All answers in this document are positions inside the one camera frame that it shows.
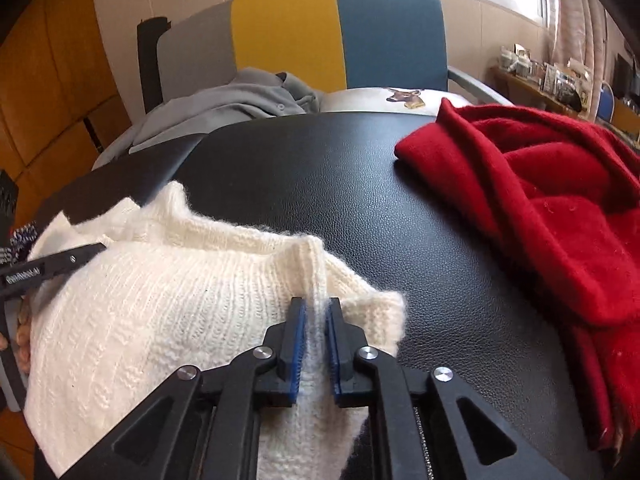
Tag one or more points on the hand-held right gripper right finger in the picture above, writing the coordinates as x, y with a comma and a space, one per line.
332, 355

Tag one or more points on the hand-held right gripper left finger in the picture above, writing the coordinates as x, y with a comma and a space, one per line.
298, 350

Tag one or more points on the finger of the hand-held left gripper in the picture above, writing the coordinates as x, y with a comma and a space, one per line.
75, 257
7, 220

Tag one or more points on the white knit sweater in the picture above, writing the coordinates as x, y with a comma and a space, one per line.
150, 300

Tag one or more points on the red sweater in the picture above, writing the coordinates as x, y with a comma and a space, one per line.
550, 200

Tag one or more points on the person's left hand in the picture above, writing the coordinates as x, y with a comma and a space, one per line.
24, 335

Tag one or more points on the black white patterned cloth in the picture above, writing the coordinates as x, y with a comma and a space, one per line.
24, 240

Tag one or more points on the grey garment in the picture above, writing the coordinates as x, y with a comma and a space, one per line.
225, 100

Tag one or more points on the white printed cushion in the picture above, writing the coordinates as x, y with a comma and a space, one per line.
360, 100

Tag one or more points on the blue yellow grey armchair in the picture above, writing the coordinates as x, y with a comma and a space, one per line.
285, 30

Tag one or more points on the pink curtain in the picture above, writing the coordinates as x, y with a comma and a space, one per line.
575, 15

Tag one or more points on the blue chair with white frame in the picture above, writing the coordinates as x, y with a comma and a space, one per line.
605, 102

